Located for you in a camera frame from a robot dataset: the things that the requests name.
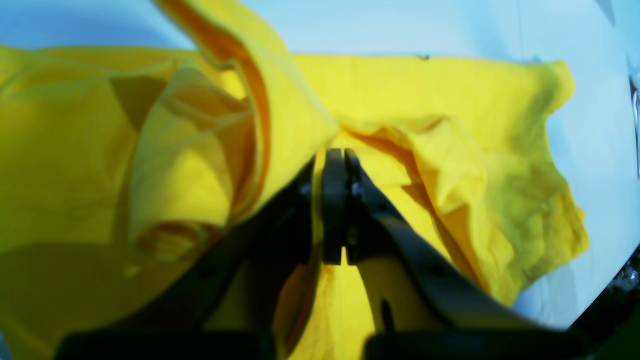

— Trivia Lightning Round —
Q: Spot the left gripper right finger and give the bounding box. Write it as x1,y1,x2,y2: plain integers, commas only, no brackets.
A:
320,148,586,360

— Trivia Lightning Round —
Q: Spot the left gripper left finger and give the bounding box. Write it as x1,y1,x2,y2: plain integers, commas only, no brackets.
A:
55,157,321,360

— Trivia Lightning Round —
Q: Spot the orange t-shirt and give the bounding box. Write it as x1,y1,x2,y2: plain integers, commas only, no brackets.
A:
1,0,590,360

